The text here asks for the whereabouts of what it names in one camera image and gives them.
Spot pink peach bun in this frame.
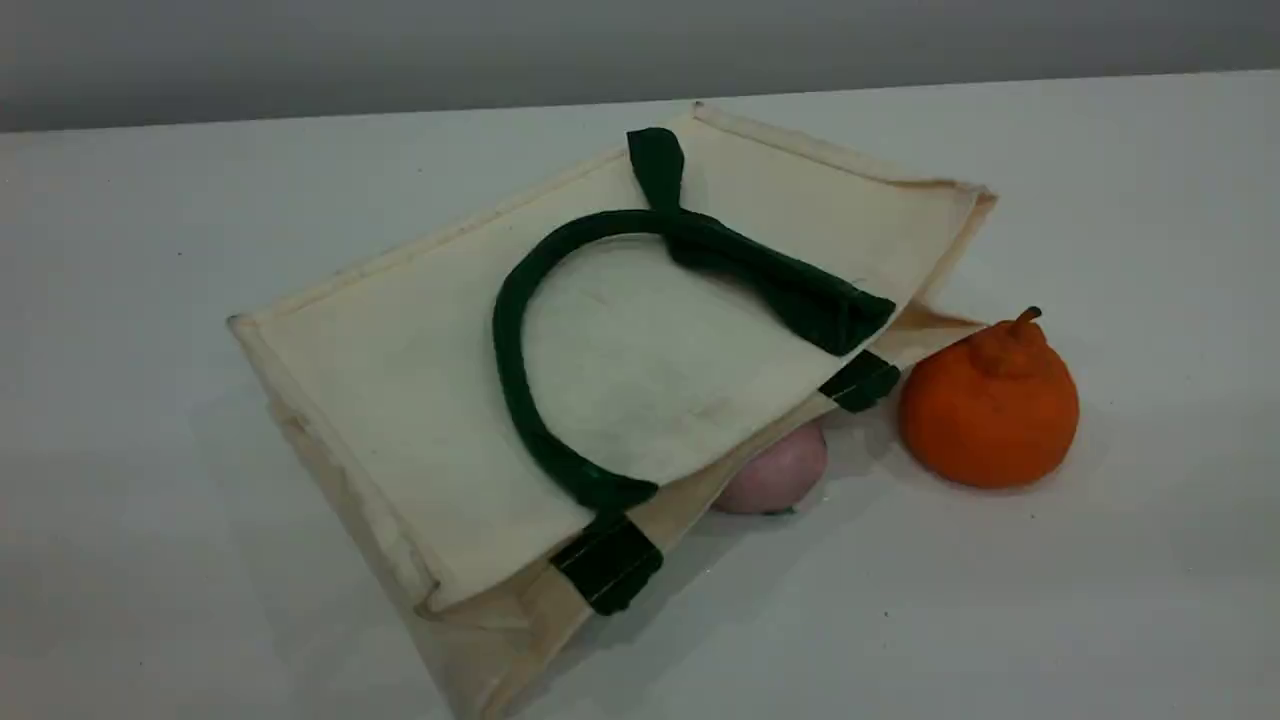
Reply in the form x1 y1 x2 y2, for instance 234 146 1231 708
713 424 830 517

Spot cream canvas bag green handles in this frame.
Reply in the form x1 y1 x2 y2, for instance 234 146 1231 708
228 102 998 720

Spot orange tangerine with stem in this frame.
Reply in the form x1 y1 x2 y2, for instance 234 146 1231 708
898 307 1081 491

